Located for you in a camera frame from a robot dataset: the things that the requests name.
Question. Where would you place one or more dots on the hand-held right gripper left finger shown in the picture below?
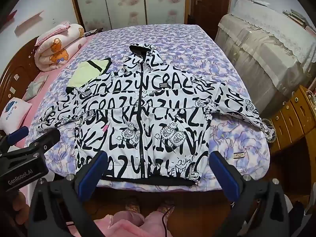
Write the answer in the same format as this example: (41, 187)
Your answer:
(93, 174)

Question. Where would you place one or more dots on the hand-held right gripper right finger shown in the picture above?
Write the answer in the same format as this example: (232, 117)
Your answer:
(224, 174)

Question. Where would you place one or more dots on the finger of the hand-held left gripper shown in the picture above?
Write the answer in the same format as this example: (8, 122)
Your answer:
(17, 133)
(47, 138)

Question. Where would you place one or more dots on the black and white printed jacket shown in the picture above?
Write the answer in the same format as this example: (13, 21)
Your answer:
(163, 103)

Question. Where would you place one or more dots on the person's left hand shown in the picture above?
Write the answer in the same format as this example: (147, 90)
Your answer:
(19, 205)

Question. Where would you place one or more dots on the pink printed pillow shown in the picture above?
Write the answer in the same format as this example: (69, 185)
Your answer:
(14, 111)

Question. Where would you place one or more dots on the grey cloth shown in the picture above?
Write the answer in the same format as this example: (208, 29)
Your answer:
(32, 90)

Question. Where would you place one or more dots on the patterned slipper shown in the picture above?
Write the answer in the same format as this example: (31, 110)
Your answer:
(131, 204)
(165, 206)

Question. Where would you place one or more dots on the wooden headboard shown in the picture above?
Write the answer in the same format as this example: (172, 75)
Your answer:
(14, 76)

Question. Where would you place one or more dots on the person's pink clothed legs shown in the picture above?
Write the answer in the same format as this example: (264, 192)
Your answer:
(128, 223)

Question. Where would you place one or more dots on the pink bed sheet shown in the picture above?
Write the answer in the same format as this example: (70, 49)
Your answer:
(47, 75)

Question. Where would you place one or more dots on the folded yellow-green garment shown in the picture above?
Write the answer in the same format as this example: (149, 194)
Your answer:
(84, 76)

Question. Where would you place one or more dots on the wooden drawer cabinet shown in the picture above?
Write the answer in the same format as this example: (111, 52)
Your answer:
(291, 118)

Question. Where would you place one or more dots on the rolled pink bear-print quilt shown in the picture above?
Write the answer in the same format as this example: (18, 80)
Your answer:
(59, 47)

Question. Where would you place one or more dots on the beige cloth covered furniture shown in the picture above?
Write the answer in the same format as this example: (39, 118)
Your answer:
(266, 61)

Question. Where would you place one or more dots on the floral sliding-door wardrobe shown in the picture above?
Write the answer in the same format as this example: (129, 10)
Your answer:
(123, 2)

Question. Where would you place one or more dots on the white lace cloth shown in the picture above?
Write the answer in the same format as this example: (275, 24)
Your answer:
(271, 22)

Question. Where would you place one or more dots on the stack of books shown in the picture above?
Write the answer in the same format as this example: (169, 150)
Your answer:
(296, 16)

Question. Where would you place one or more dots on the brown wooden door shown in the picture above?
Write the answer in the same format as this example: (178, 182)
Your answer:
(209, 0)

